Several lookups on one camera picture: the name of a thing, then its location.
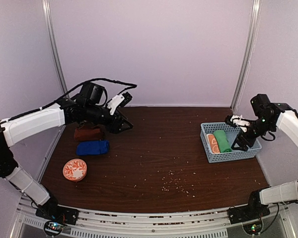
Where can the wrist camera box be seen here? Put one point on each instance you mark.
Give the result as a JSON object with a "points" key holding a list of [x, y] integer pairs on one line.
{"points": [[90, 93], [259, 104]]}

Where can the blue folded towel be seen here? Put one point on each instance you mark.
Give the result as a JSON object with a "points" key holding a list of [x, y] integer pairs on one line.
{"points": [[98, 147]]}

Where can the brown towel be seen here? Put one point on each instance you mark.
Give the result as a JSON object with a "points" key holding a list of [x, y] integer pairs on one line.
{"points": [[88, 132]]}

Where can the orange white rolled towel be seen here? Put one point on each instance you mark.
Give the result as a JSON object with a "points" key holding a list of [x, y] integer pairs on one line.
{"points": [[213, 143]]}

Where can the aluminium frame post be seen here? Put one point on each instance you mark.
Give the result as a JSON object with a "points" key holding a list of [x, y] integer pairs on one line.
{"points": [[55, 54], [249, 48]]}

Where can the right aluminium frame post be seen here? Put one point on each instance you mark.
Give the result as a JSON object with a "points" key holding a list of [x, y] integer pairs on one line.
{"points": [[249, 48]]}

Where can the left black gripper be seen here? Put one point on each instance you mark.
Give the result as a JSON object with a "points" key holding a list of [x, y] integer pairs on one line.
{"points": [[116, 129]]}

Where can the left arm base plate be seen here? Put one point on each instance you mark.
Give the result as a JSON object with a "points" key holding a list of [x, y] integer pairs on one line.
{"points": [[56, 213]]}

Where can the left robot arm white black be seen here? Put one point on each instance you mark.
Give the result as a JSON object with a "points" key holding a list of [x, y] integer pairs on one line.
{"points": [[62, 112]]}

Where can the light blue plastic basket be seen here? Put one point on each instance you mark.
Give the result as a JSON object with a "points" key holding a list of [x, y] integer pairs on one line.
{"points": [[231, 133]]}

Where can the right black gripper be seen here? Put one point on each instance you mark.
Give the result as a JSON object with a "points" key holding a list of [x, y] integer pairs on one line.
{"points": [[240, 139]]}

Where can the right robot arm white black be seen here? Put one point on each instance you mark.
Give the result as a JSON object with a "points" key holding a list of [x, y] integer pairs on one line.
{"points": [[281, 162]]}

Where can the front aluminium rail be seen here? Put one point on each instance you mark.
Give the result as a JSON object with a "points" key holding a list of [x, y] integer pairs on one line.
{"points": [[214, 223]]}

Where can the left aluminium frame post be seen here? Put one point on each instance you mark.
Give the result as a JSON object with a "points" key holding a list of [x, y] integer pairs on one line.
{"points": [[55, 54]]}

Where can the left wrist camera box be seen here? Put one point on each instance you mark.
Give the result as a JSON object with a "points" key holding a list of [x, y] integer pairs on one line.
{"points": [[90, 93]]}

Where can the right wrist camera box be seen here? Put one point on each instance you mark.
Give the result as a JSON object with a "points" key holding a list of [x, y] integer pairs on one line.
{"points": [[259, 104]]}

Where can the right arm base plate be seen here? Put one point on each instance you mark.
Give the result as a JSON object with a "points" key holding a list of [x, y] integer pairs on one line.
{"points": [[247, 213]]}

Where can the orange patterned bowl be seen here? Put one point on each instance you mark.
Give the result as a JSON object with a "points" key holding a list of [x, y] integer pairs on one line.
{"points": [[75, 170]]}

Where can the green rolled towel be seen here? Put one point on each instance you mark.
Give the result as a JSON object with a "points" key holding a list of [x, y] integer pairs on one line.
{"points": [[222, 141]]}

